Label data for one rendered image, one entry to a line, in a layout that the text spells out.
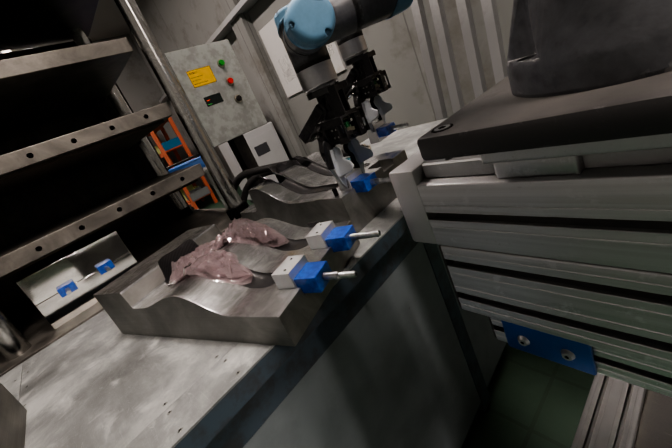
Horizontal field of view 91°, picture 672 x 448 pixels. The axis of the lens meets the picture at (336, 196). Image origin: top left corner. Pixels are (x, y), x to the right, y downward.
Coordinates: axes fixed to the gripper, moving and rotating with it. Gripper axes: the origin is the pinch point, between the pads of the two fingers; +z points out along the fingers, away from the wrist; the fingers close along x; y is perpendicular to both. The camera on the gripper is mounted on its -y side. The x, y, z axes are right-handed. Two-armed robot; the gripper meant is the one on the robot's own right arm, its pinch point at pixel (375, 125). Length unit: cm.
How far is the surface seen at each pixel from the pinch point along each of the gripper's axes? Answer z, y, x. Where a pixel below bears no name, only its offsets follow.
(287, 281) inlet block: 8, 22, -59
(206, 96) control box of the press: -32, -73, -9
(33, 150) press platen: -33, -67, -69
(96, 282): 10, -66, -76
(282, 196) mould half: 5.2, -9.7, -34.3
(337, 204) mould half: 7.5, 12.3, -36.0
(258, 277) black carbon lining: 10, 11, -58
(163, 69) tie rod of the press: -44, -60, -25
